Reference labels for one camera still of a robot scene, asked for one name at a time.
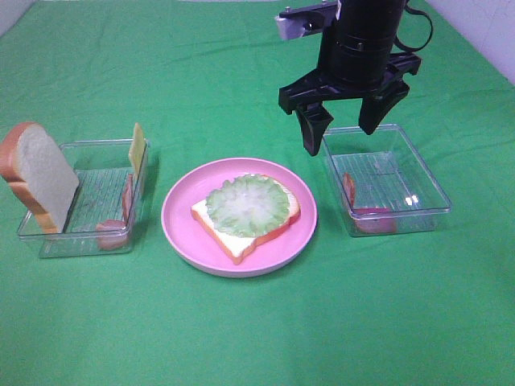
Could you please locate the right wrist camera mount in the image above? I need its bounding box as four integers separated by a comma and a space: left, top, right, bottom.
274, 1, 340, 40

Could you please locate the yellow cheese slice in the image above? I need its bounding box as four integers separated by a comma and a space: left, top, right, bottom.
128, 122, 146, 179

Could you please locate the toast bread slice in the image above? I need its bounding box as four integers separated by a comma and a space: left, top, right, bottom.
1, 121, 79, 233
191, 175, 301, 265

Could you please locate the pink round plate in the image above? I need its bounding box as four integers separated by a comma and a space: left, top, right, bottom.
161, 158, 318, 277

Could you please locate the green lettuce leaf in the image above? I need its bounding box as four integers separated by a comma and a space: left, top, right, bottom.
206, 175, 290, 237

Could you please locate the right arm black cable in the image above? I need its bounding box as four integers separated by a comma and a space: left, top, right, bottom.
392, 3, 435, 53

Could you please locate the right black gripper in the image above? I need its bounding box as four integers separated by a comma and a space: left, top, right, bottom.
278, 30, 422, 156

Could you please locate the clear plastic container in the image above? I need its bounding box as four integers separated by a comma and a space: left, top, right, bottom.
322, 124, 451, 237
17, 138, 150, 258

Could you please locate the left clear plastic container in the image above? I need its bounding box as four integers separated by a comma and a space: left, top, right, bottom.
17, 138, 150, 258

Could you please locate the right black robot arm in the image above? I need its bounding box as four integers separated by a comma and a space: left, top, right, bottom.
275, 1, 422, 156

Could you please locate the bacon strip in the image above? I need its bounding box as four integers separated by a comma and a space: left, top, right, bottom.
95, 173, 134, 251
342, 173, 397, 234

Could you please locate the right clear plastic container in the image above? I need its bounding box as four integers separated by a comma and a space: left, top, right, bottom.
322, 124, 451, 237

